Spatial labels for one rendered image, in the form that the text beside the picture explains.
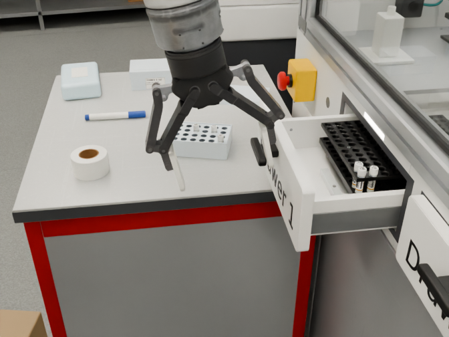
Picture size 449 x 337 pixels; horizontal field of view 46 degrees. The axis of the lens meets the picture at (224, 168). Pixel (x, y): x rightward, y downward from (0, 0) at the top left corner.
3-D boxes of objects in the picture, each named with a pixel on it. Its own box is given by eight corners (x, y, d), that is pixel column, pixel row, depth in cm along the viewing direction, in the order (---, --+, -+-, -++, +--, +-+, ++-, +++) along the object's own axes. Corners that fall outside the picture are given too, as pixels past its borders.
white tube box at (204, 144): (167, 156, 109) (166, 140, 107) (176, 136, 116) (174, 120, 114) (226, 160, 108) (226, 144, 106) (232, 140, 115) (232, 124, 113)
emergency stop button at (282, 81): (279, 93, 112) (280, 76, 110) (275, 86, 115) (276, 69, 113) (293, 93, 112) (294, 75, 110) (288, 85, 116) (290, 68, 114)
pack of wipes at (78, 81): (102, 97, 133) (99, 81, 130) (63, 101, 131) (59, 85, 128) (99, 75, 145) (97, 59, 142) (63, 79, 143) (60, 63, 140)
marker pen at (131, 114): (85, 122, 122) (84, 116, 121) (85, 119, 123) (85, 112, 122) (145, 118, 123) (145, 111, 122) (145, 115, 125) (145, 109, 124)
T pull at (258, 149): (258, 168, 79) (259, 160, 79) (250, 143, 86) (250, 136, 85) (282, 166, 80) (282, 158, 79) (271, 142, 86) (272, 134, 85)
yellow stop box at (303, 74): (291, 103, 112) (293, 71, 108) (283, 89, 118) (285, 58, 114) (315, 101, 112) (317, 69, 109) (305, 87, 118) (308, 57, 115)
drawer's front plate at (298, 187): (296, 254, 75) (303, 190, 69) (257, 151, 99) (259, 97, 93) (309, 253, 75) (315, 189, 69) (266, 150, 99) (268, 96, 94)
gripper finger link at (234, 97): (203, 79, 73) (209, 71, 73) (265, 118, 78) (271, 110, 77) (206, 91, 70) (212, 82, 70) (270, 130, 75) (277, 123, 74)
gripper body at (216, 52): (160, 59, 65) (180, 124, 70) (228, 41, 65) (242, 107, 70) (158, 39, 71) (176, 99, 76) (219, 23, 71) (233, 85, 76)
